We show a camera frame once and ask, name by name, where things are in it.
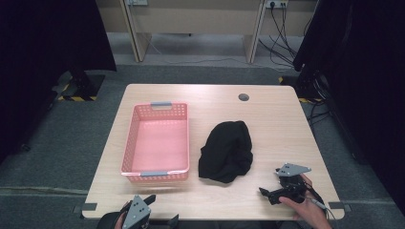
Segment white floor cable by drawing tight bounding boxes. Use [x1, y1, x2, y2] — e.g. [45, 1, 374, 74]
[139, 31, 289, 71]

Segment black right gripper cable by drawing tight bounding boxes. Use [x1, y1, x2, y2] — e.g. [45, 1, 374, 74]
[304, 185, 338, 222]

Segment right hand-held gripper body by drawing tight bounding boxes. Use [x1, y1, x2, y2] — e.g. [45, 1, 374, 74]
[274, 162, 312, 204]

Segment bundle of black floor cables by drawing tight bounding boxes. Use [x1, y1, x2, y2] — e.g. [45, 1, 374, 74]
[257, 5, 314, 69]

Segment pink plastic basket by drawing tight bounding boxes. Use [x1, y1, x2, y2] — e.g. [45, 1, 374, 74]
[119, 101, 191, 183]

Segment black curtain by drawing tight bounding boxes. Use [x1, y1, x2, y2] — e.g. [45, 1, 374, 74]
[0, 0, 117, 165]
[292, 0, 405, 218]

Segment black stand base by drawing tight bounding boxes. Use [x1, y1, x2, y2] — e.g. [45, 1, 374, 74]
[278, 73, 324, 105]
[52, 70, 106, 103]

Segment black cables beside stand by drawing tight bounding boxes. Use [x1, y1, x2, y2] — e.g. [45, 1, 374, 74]
[306, 77, 333, 129]

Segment black rounded seat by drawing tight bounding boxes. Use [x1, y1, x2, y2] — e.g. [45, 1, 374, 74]
[96, 211, 123, 229]

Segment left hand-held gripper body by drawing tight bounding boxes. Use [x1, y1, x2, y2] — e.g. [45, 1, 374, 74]
[121, 194, 153, 229]

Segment white power strip with plugs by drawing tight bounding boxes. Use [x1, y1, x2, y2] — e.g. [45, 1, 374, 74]
[266, 0, 289, 10]

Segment person's right hand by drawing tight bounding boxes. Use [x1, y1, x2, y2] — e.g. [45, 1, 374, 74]
[278, 174, 332, 229]

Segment black cloth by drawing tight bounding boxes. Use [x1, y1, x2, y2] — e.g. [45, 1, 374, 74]
[198, 119, 254, 184]

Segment grey table corner bracket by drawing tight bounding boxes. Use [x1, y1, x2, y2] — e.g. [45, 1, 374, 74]
[72, 202, 98, 215]
[328, 201, 353, 214]

